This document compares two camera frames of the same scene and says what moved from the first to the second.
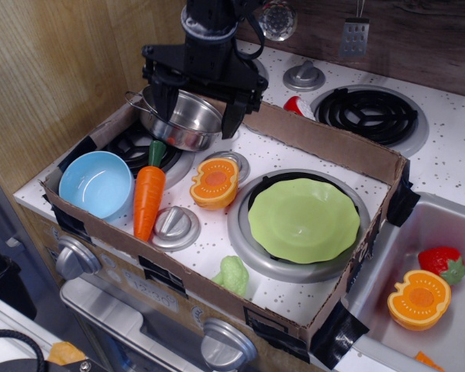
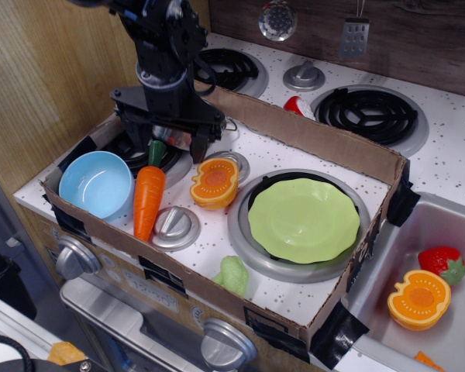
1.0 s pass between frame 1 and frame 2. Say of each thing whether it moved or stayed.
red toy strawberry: stayed
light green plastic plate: stayed
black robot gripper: moved
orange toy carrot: stayed
